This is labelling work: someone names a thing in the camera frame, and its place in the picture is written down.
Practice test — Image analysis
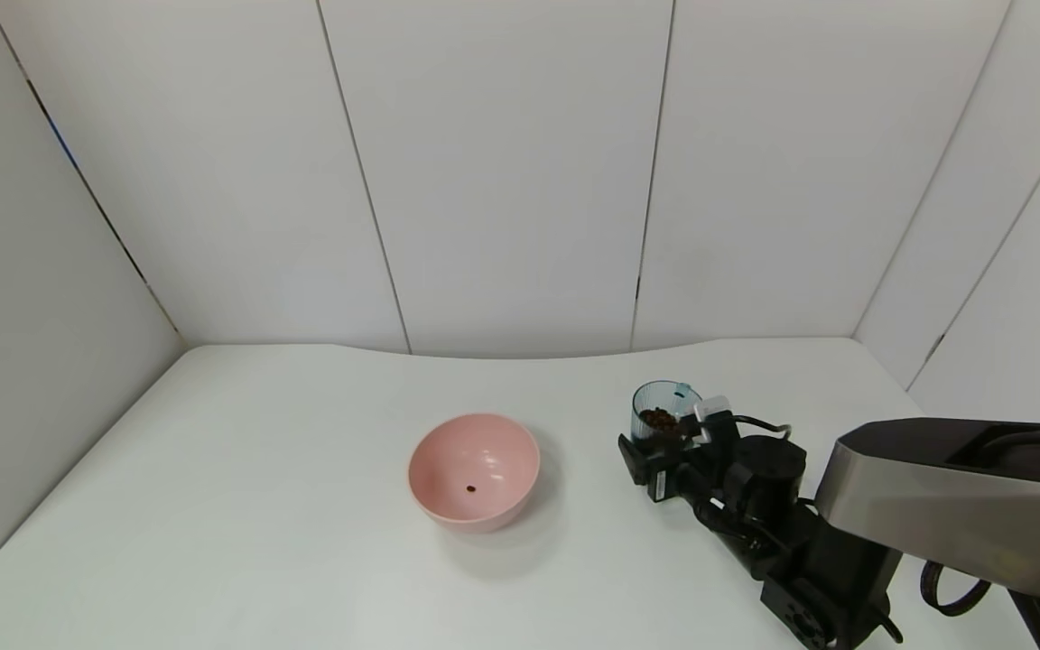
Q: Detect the dark looped arm cable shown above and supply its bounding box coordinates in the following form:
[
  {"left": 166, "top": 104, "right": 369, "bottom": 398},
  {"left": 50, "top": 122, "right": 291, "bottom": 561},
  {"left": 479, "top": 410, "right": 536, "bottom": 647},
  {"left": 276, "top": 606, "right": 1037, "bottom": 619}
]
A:
[{"left": 922, "top": 560, "right": 995, "bottom": 618}]

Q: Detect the ribbed blue transparent cup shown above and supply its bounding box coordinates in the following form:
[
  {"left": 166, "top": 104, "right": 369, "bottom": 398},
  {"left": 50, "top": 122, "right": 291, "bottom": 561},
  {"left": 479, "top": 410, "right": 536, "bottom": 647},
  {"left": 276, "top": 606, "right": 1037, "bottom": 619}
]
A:
[{"left": 632, "top": 380, "right": 703, "bottom": 445}]

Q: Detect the pink bowl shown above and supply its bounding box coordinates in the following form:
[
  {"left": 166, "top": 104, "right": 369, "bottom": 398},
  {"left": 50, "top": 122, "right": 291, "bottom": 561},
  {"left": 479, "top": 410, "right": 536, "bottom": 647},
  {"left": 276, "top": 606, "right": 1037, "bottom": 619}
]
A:
[{"left": 408, "top": 413, "right": 541, "bottom": 534}]

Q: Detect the black camera cable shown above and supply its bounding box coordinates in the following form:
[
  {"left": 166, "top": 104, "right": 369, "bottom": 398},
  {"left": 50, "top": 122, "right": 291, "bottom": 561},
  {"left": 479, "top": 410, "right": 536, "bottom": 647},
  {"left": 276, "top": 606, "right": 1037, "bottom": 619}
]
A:
[{"left": 731, "top": 413, "right": 794, "bottom": 441}]

